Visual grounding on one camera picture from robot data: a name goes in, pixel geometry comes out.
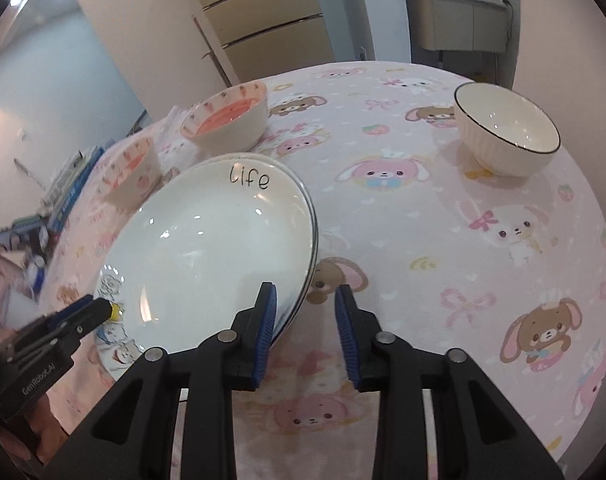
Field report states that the white bowl black rim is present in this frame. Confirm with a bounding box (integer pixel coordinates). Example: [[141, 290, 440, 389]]
[[454, 82, 561, 178]]

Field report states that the white cartoon print plate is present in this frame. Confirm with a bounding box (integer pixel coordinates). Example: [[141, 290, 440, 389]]
[[268, 156, 321, 343], [96, 156, 318, 385]]

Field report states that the person's left hand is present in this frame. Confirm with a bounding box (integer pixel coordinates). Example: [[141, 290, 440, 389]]
[[30, 391, 79, 463]]

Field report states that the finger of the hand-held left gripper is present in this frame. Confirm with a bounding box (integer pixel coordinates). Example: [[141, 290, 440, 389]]
[[6, 299, 118, 362], [12, 294, 98, 342]]

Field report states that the white striped box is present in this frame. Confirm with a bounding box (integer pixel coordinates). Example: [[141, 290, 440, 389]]
[[44, 149, 85, 196]]

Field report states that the beige three-door fridge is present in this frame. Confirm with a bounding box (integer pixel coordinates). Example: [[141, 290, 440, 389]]
[[180, 0, 336, 86]]

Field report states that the pink strawberry print bowl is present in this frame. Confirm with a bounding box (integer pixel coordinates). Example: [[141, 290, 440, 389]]
[[180, 80, 269, 153], [96, 137, 163, 211]]

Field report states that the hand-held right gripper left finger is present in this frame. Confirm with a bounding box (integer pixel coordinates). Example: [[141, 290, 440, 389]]
[[43, 281, 279, 480]]

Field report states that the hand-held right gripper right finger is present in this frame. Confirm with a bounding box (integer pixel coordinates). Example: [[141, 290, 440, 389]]
[[334, 284, 566, 480]]

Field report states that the mop handle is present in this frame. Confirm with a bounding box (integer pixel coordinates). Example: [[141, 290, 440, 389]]
[[12, 159, 48, 192]]

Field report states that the beige vanity cabinet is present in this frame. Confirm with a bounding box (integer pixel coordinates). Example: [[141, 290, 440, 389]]
[[405, 0, 508, 53]]

